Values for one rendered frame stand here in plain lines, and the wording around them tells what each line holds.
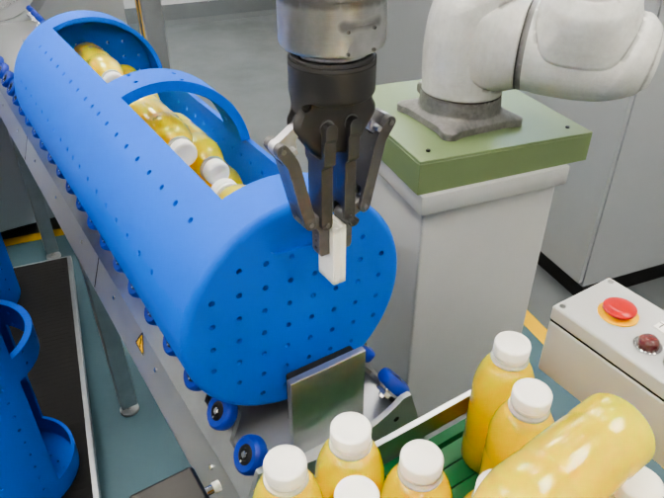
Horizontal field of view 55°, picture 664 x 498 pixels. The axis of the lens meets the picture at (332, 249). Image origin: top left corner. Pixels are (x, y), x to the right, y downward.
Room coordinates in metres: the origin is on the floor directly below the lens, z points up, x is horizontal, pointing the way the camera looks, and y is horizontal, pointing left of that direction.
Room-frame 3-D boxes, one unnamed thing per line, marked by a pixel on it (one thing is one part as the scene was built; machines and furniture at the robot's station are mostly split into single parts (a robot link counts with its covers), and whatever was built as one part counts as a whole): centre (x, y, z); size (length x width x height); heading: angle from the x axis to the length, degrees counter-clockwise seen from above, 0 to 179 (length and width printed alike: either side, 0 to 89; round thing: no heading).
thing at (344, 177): (0.54, -0.01, 1.29); 0.04 x 0.01 x 0.11; 33
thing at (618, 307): (0.55, -0.32, 1.11); 0.04 x 0.04 x 0.01
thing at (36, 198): (2.19, 1.17, 0.31); 0.06 x 0.06 x 0.63; 33
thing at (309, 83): (0.53, 0.00, 1.35); 0.08 x 0.07 x 0.09; 123
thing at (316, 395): (0.52, 0.01, 0.99); 0.10 x 0.02 x 0.12; 123
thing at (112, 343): (1.36, 0.64, 0.31); 0.06 x 0.06 x 0.63; 33
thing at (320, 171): (0.53, 0.01, 1.29); 0.04 x 0.01 x 0.11; 33
